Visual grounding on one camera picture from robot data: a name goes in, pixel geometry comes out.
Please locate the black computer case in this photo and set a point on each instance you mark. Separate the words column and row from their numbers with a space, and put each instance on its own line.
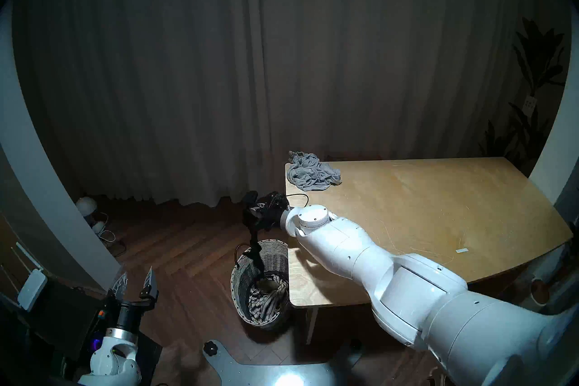
column 149, row 360

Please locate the tall dark leafy plant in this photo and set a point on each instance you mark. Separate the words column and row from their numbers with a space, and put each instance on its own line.
column 536, row 59

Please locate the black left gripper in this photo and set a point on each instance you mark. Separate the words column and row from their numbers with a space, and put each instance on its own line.
column 126, row 310

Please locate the white wifi router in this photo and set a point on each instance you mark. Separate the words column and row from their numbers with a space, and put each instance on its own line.
column 31, row 288

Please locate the long grey curtain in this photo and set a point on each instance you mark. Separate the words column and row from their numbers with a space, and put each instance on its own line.
column 226, row 73

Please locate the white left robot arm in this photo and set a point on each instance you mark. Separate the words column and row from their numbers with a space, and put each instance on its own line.
column 113, row 362

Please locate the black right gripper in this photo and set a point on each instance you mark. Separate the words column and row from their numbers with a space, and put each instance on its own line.
column 271, row 213

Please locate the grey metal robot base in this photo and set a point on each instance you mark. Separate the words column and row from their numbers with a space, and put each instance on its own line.
column 280, row 371

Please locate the woven wicker laundry hamper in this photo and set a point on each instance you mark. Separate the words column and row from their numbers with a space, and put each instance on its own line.
column 271, row 254

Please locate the white cylindrical bin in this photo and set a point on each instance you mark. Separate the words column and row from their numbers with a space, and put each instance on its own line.
column 538, row 292

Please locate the light wooden table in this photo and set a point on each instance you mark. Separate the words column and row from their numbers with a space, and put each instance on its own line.
column 429, row 208

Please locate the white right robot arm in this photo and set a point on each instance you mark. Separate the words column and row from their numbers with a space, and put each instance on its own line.
column 407, row 281

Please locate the black white striped garment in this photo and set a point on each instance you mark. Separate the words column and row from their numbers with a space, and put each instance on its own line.
column 267, row 306

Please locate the white mushroom lamp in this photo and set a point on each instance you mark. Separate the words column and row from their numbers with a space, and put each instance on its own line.
column 86, row 205

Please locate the grey garment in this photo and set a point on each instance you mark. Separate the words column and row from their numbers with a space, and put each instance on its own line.
column 312, row 172

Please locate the black base knob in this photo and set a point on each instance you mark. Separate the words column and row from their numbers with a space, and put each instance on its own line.
column 210, row 348
column 355, row 343

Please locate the tan ribbed knit sock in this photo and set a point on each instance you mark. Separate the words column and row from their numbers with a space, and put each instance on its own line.
column 270, row 285

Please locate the white tag on plant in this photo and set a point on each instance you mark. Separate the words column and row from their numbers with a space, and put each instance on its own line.
column 529, row 104

